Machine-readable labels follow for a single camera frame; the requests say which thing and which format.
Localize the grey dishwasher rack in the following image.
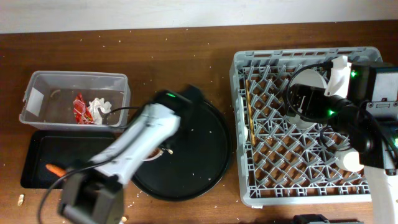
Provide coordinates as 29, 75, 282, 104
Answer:
230, 47, 385, 207

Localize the white plastic fork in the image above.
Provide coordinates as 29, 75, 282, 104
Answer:
244, 126, 249, 141

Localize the grey plate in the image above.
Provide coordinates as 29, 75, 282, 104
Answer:
288, 69, 326, 130

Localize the round black tray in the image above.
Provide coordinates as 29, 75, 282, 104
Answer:
131, 100, 233, 202

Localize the orange carrot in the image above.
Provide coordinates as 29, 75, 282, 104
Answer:
45, 164, 67, 177

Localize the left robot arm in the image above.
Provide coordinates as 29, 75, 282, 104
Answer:
58, 85, 204, 223

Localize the wooden chopstick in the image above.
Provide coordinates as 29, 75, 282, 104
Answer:
245, 79, 256, 146

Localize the peanut on table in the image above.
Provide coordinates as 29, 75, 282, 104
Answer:
17, 194, 24, 207

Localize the black rectangular tray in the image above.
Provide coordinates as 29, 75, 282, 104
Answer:
20, 130, 116, 189

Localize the clear plastic bin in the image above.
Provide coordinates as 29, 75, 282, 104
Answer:
19, 71, 131, 132

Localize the white cup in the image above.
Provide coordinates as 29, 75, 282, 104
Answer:
335, 148, 364, 172

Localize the white tissue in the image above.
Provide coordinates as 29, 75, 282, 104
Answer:
88, 98, 112, 124

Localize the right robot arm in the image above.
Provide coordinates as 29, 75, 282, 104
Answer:
284, 57, 397, 223

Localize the red snack wrapper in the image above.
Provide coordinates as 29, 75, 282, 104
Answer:
73, 93, 94, 124

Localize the pink bowl with food scraps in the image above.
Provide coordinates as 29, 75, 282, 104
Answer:
143, 148, 164, 162

